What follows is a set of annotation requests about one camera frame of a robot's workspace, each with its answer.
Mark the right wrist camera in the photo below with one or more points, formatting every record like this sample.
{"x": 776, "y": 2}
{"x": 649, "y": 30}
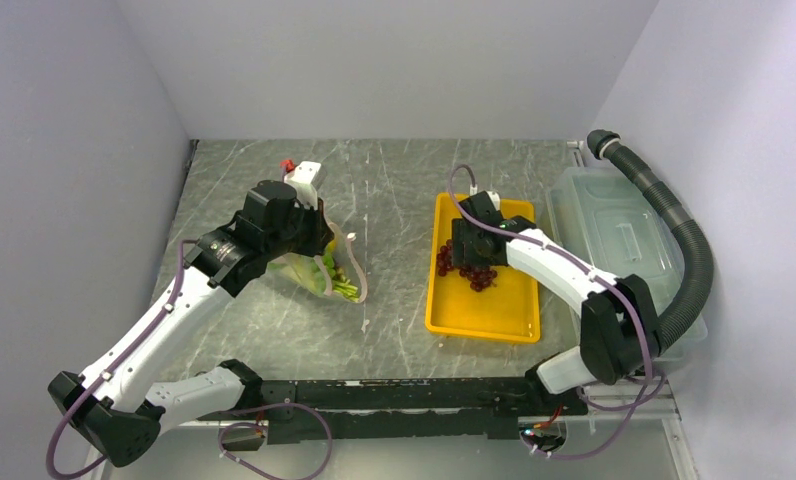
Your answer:
{"x": 494, "y": 198}

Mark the clear zip top bag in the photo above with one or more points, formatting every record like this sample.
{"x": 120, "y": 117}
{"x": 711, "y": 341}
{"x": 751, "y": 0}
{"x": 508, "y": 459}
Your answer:
{"x": 341, "y": 247}

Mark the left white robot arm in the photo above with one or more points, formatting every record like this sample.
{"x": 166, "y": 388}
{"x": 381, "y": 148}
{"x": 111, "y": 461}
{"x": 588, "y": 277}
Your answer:
{"x": 116, "y": 403}

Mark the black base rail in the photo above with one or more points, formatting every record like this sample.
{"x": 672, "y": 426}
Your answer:
{"x": 493, "y": 407}

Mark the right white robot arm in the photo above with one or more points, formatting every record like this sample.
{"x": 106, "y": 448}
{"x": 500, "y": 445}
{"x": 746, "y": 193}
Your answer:
{"x": 617, "y": 316}

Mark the green grape bunch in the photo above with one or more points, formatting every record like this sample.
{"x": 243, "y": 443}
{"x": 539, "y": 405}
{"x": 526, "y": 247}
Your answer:
{"x": 325, "y": 266}

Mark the dark red grape bunch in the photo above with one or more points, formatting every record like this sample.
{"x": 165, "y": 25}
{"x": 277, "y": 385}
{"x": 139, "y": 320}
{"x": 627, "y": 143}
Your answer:
{"x": 478, "y": 278}

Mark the clear plastic storage box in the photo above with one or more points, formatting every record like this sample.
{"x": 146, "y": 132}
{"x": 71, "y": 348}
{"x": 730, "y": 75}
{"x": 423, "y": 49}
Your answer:
{"x": 602, "y": 218}

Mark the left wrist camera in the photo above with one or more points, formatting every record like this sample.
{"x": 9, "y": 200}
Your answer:
{"x": 306, "y": 178}

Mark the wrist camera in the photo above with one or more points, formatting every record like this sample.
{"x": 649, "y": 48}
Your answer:
{"x": 494, "y": 198}
{"x": 306, "y": 178}

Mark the yellow plastic tray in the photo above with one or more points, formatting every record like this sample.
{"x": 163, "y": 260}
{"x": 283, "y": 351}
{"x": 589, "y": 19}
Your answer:
{"x": 507, "y": 311}

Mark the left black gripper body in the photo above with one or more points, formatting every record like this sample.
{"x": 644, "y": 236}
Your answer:
{"x": 303, "y": 236}

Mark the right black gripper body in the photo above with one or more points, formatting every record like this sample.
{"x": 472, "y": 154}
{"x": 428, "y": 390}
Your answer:
{"x": 465, "y": 247}

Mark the celery stalk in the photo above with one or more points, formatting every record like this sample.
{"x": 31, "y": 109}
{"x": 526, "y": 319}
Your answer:
{"x": 324, "y": 283}

